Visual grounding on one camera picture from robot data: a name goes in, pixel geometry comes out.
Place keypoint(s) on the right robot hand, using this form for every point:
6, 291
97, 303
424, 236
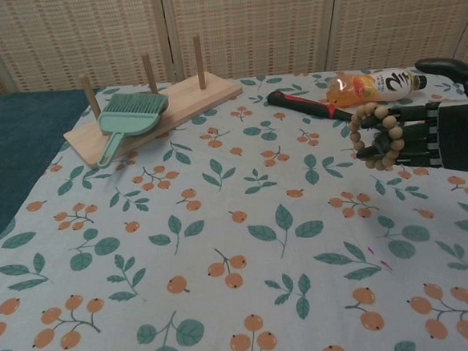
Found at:
415, 130

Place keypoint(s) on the mint green hand brush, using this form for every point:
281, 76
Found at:
134, 122

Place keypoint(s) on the orange drink bottle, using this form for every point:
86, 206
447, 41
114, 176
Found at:
372, 87

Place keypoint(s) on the red black claw hammer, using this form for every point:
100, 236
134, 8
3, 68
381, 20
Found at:
305, 104

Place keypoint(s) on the woven folding screen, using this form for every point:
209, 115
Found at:
247, 22

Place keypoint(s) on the floral tablecloth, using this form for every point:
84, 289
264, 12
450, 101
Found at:
237, 223

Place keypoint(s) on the wooden board with three pegs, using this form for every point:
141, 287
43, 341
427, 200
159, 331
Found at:
196, 94

